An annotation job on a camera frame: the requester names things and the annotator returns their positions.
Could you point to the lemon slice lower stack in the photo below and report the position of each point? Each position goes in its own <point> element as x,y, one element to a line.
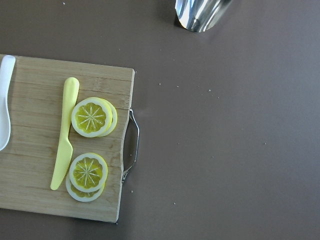
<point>87,177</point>

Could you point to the lemon slice upper stack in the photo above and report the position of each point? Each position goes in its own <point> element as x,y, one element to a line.
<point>94,117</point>

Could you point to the white spoon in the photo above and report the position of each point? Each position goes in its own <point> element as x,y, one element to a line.
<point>6,71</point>

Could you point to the metal scoop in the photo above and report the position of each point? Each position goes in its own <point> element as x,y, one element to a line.
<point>200,15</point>

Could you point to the lemon slice stack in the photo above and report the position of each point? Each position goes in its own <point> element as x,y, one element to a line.
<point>94,117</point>
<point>87,177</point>

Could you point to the yellow plastic knife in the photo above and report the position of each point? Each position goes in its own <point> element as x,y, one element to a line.
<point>65,148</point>

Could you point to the wooden cutting board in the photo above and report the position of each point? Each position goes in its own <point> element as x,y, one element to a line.
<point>35,106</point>

